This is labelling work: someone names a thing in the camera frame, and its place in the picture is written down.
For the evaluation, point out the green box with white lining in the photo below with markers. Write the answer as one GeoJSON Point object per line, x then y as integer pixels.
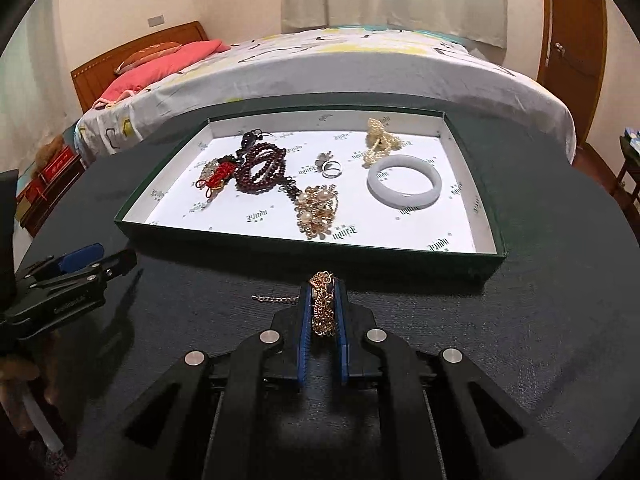
{"type": "Point", "coordinates": [400, 230]}

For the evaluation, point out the bed with printed white sheet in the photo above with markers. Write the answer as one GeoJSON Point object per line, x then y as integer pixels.
{"type": "Point", "coordinates": [350, 70]}

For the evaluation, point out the orange-brown pillow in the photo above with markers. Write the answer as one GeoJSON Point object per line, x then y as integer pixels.
{"type": "Point", "coordinates": [150, 55]}

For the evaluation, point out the wooden door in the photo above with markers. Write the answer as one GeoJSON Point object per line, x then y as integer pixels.
{"type": "Point", "coordinates": [575, 85]}

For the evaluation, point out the gold pearl brooch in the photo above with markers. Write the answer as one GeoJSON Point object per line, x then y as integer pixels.
{"type": "Point", "coordinates": [315, 212]}

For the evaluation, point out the wall outlet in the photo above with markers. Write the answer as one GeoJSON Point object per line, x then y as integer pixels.
{"type": "Point", "coordinates": [156, 21]}

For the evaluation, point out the person's left hand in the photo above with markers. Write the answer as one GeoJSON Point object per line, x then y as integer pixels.
{"type": "Point", "coordinates": [15, 367]}

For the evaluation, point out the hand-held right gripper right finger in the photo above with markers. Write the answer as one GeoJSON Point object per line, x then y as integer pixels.
{"type": "Point", "coordinates": [342, 340]}

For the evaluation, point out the white sheer curtain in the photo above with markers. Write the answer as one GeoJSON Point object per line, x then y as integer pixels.
{"type": "Point", "coordinates": [30, 100]}

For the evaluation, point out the wooden headboard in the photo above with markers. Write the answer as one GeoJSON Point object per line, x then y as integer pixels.
{"type": "Point", "coordinates": [100, 67]}

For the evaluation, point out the red knot charm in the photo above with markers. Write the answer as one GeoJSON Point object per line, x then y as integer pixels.
{"type": "Point", "coordinates": [222, 172]}

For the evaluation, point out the pink pillow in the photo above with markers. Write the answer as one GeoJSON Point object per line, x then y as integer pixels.
{"type": "Point", "coordinates": [160, 65]}

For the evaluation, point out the wooden nightstand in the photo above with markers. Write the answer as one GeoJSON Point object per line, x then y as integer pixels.
{"type": "Point", "coordinates": [45, 205]}

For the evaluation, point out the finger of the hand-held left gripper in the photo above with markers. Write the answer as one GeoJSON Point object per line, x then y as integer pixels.
{"type": "Point", "coordinates": [117, 262]}
{"type": "Point", "coordinates": [82, 254]}

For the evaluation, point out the brown teddy bear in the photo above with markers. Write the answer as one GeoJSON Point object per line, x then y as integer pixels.
{"type": "Point", "coordinates": [47, 152]}

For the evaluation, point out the white jade bangle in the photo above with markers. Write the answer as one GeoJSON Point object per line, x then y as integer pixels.
{"type": "Point", "coordinates": [400, 200]}

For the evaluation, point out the blue cloth pile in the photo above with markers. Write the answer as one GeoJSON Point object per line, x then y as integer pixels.
{"type": "Point", "coordinates": [632, 140]}

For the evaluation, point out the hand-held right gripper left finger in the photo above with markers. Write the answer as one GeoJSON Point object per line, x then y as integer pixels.
{"type": "Point", "coordinates": [302, 340]}

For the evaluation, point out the cream pearl jewelry piece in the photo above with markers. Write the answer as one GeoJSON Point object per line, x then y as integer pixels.
{"type": "Point", "coordinates": [380, 142]}

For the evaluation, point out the wooden chair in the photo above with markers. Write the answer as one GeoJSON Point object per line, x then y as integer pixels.
{"type": "Point", "coordinates": [625, 172]}

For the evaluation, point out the red box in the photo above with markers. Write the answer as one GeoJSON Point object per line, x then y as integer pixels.
{"type": "Point", "coordinates": [57, 165]}

